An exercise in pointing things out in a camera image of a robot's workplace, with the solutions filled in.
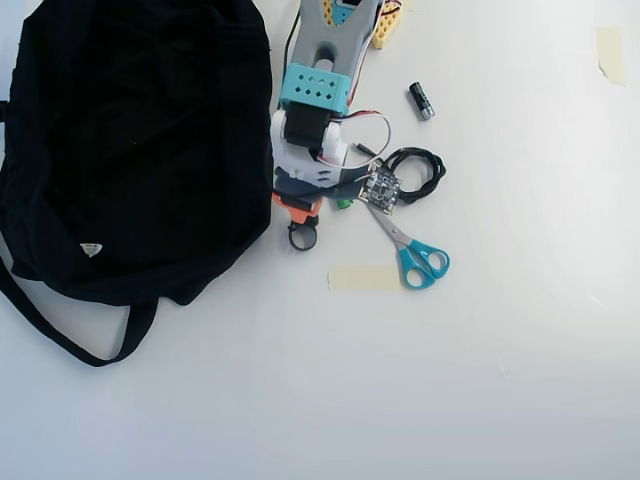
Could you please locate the grey-blue gripper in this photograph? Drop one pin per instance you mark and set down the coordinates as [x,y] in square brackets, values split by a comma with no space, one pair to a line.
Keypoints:
[299,212]

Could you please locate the white grey teal robot arm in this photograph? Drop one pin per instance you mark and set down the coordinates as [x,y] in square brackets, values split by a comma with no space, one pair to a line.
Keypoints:
[320,40]

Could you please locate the black fabric bag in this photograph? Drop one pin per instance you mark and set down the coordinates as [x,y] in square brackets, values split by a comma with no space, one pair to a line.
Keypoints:
[125,150]

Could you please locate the black marker with green cap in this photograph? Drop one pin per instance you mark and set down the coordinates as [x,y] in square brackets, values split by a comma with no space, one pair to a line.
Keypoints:
[345,204]

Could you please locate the long beige tape strip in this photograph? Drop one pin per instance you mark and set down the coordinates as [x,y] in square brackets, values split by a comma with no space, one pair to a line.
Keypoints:
[360,278]

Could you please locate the small black cylinder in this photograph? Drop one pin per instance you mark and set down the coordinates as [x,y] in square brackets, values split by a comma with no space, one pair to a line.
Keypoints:
[421,100]

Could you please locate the beige tape piece torn edge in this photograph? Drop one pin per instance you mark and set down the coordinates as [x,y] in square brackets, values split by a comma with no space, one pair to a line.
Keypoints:
[611,52]

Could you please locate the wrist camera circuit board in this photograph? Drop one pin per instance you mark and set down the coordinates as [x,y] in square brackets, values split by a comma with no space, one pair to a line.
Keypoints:
[380,190]

